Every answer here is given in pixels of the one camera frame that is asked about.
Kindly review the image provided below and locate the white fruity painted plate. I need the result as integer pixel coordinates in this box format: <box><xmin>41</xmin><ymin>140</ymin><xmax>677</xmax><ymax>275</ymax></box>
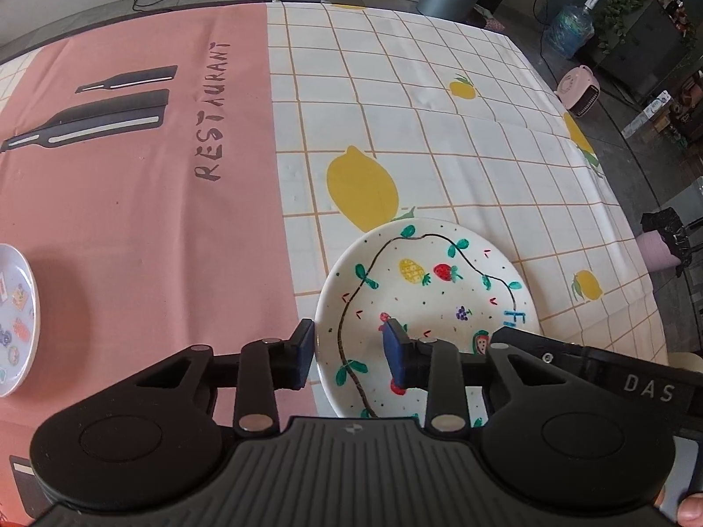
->
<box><xmin>315</xmin><ymin>218</ymin><xmax>541</xmax><ymax>419</ymax></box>

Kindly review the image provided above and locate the small white sticker dish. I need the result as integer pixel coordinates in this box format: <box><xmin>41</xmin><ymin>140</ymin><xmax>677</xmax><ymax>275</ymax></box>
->
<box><xmin>0</xmin><ymin>244</ymin><xmax>40</xmax><ymax>397</ymax></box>

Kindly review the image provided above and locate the person right hand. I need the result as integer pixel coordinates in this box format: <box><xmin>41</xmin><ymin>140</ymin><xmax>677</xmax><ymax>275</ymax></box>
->
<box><xmin>677</xmin><ymin>494</ymin><xmax>703</xmax><ymax>527</ymax></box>

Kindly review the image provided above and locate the pink bin with black bag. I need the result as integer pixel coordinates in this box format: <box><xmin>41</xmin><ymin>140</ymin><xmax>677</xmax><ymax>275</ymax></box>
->
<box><xmin>636</xmin><ymin>207</ymin><xmax>692</xmax><ymax>277</ymax></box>

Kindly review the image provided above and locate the lemon and pink tablecloth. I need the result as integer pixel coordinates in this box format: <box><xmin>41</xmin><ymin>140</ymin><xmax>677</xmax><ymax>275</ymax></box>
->
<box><xmin>0</xmin><ymin>1</ymin><xmax>669</xmax><ymax>527</ymax></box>

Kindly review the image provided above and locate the pink small heater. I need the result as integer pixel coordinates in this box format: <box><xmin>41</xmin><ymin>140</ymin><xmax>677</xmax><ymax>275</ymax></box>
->
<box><xmin>555</xmin><ymin>64</ymin><xmax>601</xmax><ymax>118</ymax></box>

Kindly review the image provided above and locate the blue water jug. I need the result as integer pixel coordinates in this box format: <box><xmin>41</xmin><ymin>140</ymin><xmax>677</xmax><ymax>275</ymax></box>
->
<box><xmin>546</xmin><ymin>0</ymin><xmax>598</xmax><ymax>60</ymax></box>

